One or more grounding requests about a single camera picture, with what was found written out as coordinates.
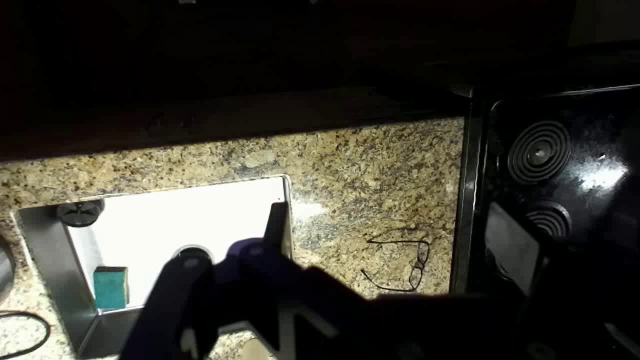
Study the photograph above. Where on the black glass cooktop stove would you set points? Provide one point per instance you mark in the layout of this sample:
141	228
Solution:
587	173

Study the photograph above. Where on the stainless steel sink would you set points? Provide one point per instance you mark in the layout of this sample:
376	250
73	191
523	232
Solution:
181	213

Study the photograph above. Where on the dark round sink strainer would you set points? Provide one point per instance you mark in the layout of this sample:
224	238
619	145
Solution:
80	213

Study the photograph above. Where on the thin black eyeglasses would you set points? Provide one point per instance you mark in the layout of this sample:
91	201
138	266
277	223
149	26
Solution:
420	260

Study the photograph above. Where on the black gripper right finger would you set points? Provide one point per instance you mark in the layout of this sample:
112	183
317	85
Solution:
511	250

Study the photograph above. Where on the teal sponge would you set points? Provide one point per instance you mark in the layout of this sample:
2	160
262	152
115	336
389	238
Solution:
111	288

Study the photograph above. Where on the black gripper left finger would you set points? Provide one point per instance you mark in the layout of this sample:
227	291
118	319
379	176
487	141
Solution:
173	300

